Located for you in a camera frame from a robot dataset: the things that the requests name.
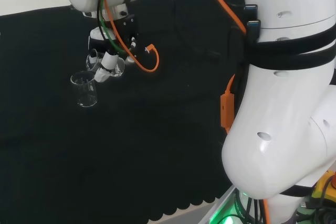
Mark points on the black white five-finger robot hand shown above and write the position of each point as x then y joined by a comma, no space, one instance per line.
126,30

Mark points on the small clear glass beaker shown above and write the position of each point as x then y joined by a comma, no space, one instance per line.
118,69

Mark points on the tall clear glass beaker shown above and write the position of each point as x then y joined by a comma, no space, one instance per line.
84,93

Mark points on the black bench cloth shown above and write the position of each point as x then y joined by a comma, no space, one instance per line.
131,142

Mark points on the black blue USB plug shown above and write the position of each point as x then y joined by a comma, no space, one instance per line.
251,9
254,26

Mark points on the yellow stop button box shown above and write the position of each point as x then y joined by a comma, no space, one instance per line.
321,190

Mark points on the grey metal base plate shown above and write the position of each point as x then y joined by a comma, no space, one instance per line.
218,208

